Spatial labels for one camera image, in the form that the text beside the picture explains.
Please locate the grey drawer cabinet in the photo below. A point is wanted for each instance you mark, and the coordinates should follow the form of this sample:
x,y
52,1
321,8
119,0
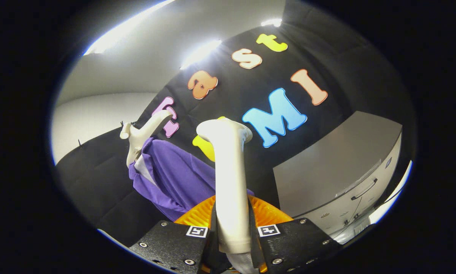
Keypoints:
x,y
327,163

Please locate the cream plastic clothes hanger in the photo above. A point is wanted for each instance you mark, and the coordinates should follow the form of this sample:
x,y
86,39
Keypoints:
x,y
138,137

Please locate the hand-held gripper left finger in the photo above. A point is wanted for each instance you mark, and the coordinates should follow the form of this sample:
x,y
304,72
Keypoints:
x,y
171,245

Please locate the white ironing backing panel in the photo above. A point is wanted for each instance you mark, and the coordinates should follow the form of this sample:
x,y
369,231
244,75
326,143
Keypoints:
x,y
143,169

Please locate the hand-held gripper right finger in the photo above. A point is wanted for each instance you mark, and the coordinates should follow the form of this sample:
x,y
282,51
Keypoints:
x,y
292,243

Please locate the white garment steamer head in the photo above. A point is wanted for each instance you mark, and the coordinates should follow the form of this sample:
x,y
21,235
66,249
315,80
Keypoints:
x,y
230,182

